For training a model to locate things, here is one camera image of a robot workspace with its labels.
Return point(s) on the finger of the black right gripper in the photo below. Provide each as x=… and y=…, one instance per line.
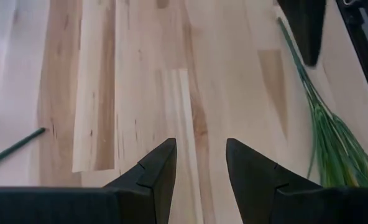
x=306, y=28

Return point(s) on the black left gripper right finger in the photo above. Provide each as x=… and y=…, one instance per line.
x=296, y=205

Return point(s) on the white artificial flower bunch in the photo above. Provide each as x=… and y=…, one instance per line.
x=333, y=146

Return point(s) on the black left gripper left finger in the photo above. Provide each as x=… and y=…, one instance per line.
x=78, y=205

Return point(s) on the purple artificial flower bunch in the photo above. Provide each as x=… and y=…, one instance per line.
x=16, y=146

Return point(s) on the black metal table frame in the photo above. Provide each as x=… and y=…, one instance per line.
x=364, y=53

